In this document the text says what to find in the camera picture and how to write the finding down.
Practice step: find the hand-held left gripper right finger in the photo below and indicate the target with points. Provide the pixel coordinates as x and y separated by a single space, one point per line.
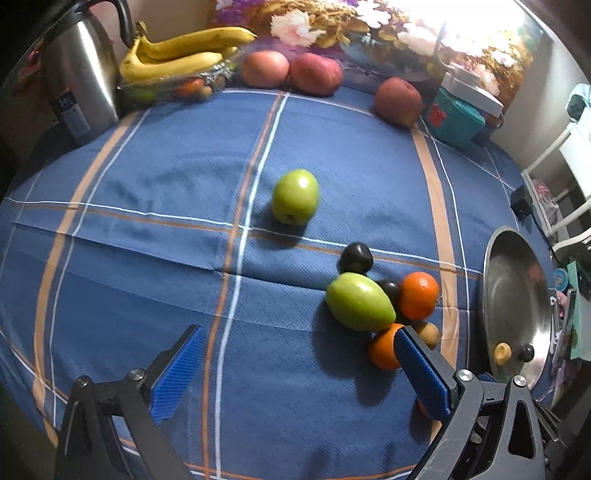
422 371

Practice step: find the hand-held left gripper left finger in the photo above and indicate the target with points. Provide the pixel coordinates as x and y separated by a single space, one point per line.
178 374

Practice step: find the small brown fruit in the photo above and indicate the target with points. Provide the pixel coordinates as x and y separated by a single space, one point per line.
206 92
502 354
428 334

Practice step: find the dark plum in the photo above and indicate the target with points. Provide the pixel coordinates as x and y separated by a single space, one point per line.
391 290
355 258

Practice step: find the oval green fruit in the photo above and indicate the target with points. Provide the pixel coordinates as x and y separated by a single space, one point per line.
360 302

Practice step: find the small dark fruit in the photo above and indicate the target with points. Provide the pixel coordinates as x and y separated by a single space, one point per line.
526 353

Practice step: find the stainless steel bowl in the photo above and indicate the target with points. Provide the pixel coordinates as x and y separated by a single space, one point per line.
512 286

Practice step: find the blue plaid tablecloth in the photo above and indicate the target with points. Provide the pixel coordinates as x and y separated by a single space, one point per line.
161 277

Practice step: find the teal round tin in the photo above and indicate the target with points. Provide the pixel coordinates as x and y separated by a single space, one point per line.
561 278

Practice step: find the black power adapter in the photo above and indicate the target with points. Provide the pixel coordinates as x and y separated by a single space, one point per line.
521 202

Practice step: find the round green fruit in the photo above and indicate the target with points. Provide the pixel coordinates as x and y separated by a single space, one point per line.
295 196

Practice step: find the teal plastic box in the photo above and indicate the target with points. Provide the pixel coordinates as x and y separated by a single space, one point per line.
455 122

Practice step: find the white rack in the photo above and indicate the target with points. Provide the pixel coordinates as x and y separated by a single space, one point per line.
572 152

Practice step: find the red apple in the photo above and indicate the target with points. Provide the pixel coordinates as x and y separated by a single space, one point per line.
265 69
399 101
316 74

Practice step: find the white box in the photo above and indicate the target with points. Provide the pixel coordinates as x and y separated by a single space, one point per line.
475 94

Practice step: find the clear plastic fruit tray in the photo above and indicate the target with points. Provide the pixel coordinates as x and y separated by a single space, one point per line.
159 87

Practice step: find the bunch of yellow bananas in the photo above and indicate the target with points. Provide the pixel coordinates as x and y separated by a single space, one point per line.
175 69

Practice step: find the teal cloth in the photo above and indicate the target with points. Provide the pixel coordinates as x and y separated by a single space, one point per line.
579 101

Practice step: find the stainless steel kettle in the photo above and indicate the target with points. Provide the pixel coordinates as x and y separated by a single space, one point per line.
78 69

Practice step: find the pink floral object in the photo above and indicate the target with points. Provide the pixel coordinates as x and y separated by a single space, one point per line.
36 55

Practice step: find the floral wall poster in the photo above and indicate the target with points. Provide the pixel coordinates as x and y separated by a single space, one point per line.
369 27

